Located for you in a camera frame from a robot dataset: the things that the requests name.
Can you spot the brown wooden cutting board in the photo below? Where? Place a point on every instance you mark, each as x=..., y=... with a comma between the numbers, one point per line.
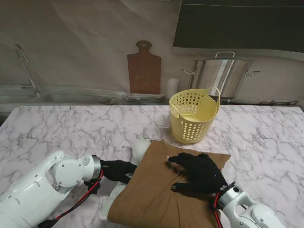
x=143, y=71

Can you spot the steel kitchen sink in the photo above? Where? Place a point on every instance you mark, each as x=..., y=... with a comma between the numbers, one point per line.
x=59, y=97

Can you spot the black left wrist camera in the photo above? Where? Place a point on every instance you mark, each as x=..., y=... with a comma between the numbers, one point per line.
x=92, y=186

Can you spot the chrome kitchen faucet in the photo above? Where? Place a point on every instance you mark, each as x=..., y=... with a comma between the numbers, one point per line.
x=35, y=89

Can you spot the brown pillowcase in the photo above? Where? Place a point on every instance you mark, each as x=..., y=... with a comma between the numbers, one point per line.
x=154, y=197

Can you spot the black stove grate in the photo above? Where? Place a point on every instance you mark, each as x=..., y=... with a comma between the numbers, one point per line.
x=280, y=102

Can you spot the white pillow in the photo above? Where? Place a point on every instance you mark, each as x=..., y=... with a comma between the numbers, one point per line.
x=139, y=152

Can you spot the yellow perforated laundry basket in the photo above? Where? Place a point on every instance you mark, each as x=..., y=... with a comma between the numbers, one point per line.
x=177, y=128

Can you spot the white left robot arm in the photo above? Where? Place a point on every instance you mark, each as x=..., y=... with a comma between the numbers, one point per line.
x=47, y=187

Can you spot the white pillar candle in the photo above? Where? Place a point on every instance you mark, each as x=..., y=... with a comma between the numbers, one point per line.
x=173, y=86

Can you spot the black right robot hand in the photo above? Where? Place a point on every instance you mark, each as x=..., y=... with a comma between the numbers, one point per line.
x=202, y=175

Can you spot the dark range hood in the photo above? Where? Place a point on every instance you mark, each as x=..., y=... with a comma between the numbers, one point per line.
x=237, y=23

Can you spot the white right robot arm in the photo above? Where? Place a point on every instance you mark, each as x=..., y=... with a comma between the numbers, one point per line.
x=244, y=209

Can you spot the large steel stock pot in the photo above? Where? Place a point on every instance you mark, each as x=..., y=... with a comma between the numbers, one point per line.
x=213, y=76

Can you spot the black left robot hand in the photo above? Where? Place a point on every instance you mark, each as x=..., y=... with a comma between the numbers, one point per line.
x=118, y=171

